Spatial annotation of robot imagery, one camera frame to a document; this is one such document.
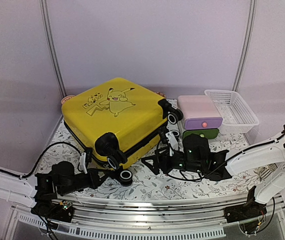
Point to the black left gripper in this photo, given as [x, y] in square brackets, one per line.
[95, 182]

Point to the green drawer box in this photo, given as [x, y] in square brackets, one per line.
[201, 134]

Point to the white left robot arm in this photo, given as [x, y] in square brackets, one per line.
[15, 188]

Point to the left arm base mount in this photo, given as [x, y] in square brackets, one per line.
[49, 210]

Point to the white plastic basket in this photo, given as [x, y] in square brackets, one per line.
[237, 116]

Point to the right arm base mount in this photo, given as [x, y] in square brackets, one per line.
[250, 209]

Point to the yellow Pikachu suitcase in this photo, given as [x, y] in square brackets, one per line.
[117, 123]

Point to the pink purple drawer box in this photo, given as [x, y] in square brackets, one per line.
[199, 112]

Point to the floral table mat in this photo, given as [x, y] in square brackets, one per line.
[146, 186]

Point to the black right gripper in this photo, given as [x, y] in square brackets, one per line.
[156, 159]

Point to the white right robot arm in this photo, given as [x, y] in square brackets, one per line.
[263, 154]

